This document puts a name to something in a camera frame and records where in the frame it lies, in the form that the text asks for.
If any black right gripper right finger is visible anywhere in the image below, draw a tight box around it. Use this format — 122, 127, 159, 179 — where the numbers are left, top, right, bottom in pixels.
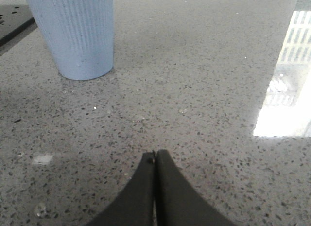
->
155, 150, 234, 226

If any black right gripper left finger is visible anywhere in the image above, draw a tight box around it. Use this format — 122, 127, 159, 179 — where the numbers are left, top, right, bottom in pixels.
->
87, 152, 156, 226

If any black glass gas stove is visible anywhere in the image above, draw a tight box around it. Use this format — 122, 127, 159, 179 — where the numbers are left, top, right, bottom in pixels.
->
0, 4, 35, 46

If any light blue ribbed cup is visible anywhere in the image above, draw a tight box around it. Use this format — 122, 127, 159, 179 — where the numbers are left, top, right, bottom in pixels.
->
26, 0, 114, 80

